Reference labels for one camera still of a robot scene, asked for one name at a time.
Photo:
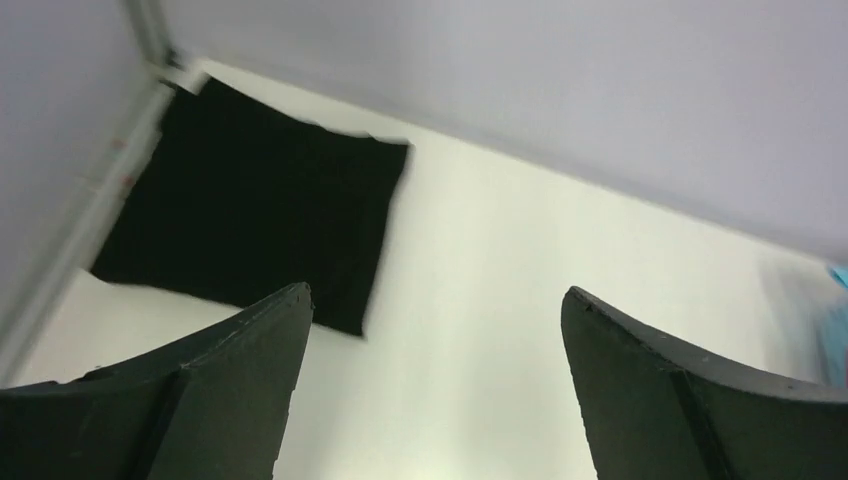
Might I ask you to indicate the left corner metal post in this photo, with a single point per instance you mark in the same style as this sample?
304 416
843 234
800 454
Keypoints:
148 22

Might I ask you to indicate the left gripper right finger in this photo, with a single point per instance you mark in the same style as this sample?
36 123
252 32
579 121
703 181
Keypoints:
657 407

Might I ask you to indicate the light blue t shirt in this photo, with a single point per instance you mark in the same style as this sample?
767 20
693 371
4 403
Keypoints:
832 332

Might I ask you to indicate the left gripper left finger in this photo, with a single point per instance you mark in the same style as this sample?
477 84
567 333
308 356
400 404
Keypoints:
211 405

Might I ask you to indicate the black t shirt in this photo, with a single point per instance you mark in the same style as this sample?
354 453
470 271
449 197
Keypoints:
239 200

